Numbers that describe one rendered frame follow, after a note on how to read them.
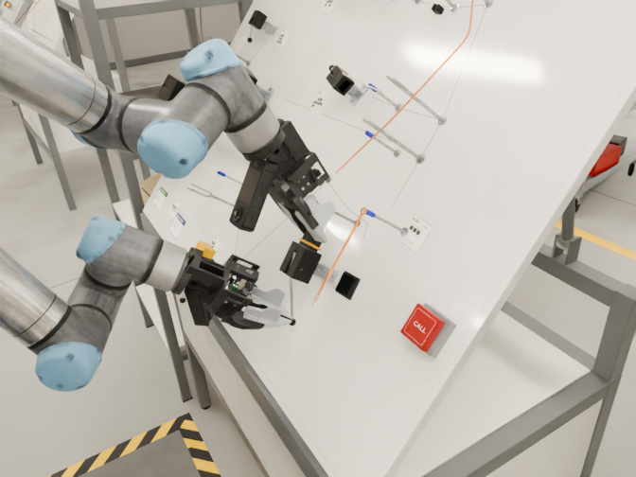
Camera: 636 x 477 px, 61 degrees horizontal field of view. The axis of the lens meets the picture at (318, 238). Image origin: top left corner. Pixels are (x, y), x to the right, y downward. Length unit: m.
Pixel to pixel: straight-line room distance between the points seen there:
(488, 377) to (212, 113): 0.76
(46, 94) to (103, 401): 1.82
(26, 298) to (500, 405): 0.82
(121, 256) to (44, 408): 1.69
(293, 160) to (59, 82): 0.34
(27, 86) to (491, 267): 0.62
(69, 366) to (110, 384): 1.68
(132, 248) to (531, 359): 0.82
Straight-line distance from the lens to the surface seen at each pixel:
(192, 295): 0.89
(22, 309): 0.78
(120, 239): 0.85
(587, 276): 1.14
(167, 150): 0.68
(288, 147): 0.83
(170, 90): 1.51
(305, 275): 0.91
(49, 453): 2.31
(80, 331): 0.81
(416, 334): 0.77
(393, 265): 0.87
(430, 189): 0.88
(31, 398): 2.56
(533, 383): 1.17
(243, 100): 0.76
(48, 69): 0.70
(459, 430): 1.06
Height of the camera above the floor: 1.60
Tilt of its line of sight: 30 degrees down
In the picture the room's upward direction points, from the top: 4 degrees counter-clockwise
